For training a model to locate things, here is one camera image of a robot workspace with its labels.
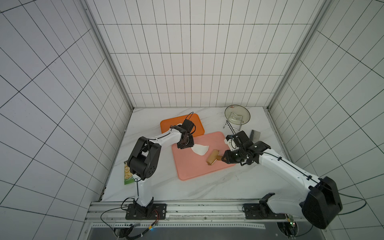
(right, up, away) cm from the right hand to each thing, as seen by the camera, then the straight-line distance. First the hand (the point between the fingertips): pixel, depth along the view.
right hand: (219, 159), depth 81 cm
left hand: (-19, +4, +13) cm, 23 cm away
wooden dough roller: (-2, 0, +9) cm, 9 cm away
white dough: (-10, +2, +14) cm, 18 cm away
